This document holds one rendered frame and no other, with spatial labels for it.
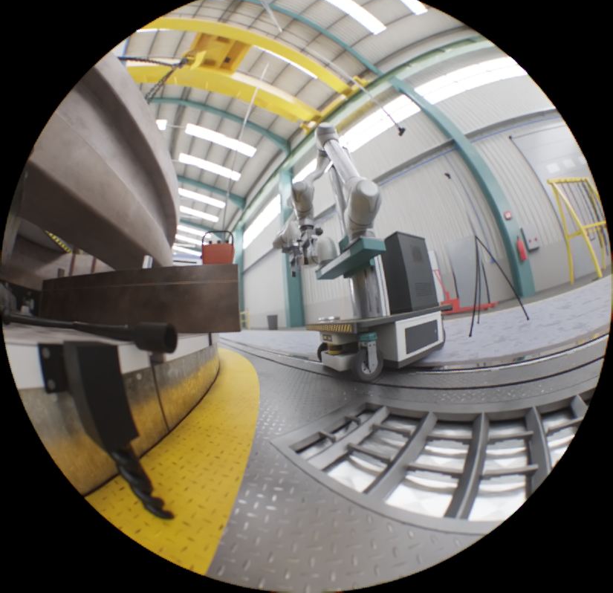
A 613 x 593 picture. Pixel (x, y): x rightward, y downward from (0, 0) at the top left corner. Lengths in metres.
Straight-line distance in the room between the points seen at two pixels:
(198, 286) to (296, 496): 0.98
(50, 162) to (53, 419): 0.91
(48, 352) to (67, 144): 0.93
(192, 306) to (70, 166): 1.01
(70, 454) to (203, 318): 0.87
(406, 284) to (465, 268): 5.28
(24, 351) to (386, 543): 0.58
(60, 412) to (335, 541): 0.49
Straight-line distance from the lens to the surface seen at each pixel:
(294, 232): 1.27
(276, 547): 0.38
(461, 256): 6.43
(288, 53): 11.20
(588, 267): 8.04
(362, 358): 0.91
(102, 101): 1.59
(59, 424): 0.48
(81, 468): 0.53
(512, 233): 5.67
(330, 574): 0.36
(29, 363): 0.42
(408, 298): 1.16
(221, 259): 1.07
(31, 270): 5.56
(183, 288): 1.07
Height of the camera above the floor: 0.35
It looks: 11 degrees up
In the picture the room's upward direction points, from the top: 5 degrees counter-clockwise
